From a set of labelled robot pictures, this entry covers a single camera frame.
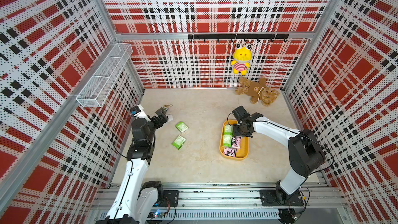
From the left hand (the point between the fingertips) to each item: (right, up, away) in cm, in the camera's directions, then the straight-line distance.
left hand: (159, 111), depth 78 cm
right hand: (+44, -13, +12) cm, 47 cm away
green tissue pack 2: (+8, -19, +12) cm, 24 cm away
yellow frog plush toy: (+46, +33, +12) cm, 58 cm away
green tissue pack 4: (+36, -18, +12) cm, 42 cm away
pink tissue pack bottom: (+38, -23, +8) cm, 45 cm away
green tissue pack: (+8, -11, +19) cm, 23 cm away
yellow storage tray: (+45, -25, +10) cm, 52 cm away
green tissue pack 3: (+37, -13, +12) cm, 41 cm away
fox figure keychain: (-6, +2, +31) cm, 32 cm away
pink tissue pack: (+42, -19, +12) cm, 47 cm away
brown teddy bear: (+62, +13, +32) cm, 71 cm away
